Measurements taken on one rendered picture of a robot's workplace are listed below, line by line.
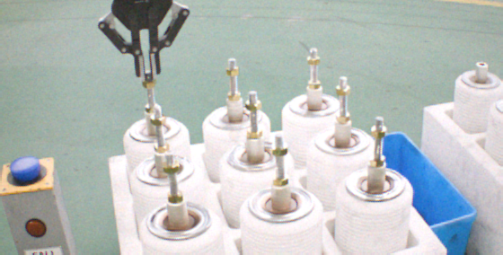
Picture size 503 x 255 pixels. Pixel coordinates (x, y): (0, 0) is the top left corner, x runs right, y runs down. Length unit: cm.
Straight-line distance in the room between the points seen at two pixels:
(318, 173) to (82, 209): 55
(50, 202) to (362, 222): 36
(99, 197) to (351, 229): 64
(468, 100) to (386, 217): 38
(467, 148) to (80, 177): 78
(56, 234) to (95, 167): 65
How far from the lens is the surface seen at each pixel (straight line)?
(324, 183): 87
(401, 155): 122
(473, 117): 109
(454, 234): 99
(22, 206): 74
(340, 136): 87
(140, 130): 95
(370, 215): 76
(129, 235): 86
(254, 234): 74
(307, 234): 74
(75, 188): 134
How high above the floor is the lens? 67
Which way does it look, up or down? 26 degrees down
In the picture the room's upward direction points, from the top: 3 degrees counter-clockwise
